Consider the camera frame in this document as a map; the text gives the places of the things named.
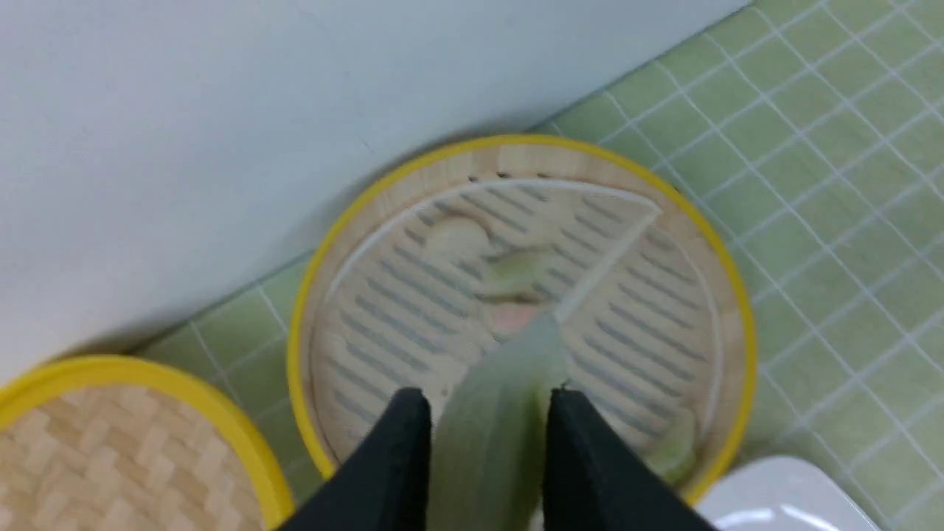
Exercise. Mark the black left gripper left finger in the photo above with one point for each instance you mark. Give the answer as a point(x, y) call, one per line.
point(383, 485)

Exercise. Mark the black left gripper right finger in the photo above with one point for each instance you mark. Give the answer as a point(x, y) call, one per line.
point(594, 481)

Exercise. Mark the green dumpling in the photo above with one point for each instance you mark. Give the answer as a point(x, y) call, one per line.
point(488, 449)
point(514, 273)

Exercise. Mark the white square plate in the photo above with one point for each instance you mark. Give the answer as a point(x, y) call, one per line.
point(781, 493)

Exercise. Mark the white steamer liner paper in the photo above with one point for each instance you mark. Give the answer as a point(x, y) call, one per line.
point(642, 346)

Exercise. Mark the yellow-rimmed bamboo steamer basket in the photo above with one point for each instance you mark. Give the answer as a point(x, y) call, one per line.
point(520, 156)

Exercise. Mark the pink dumpling in steamer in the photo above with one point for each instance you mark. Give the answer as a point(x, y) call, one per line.
point(505, 319)

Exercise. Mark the green dumpling in steamer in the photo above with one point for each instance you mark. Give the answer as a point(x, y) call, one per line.
point(514, 273)

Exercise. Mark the pale dumpling in steamer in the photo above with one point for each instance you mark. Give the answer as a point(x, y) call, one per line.
point(456, 238)

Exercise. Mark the yellow-rimmed bamboo steamer lid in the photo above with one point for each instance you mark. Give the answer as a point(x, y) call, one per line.
point(111, 442)

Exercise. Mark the green checkered tablecloth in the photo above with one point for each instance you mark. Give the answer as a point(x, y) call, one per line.
point(811, 131)

